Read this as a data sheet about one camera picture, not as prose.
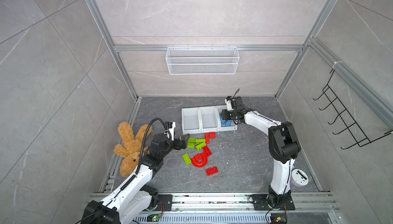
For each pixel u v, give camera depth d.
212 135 0.98
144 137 0.95
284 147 0.53
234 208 0.73
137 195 0.60
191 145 0.93
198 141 0.93
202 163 0.86
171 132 0.71
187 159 0.86
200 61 1.01
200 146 0.90
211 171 0.82
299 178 0.78
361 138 0.58
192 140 0.95
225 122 1.00
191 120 1.05
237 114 0.74
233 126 0.99
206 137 0.95
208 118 1.06
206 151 0.89
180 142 0.72
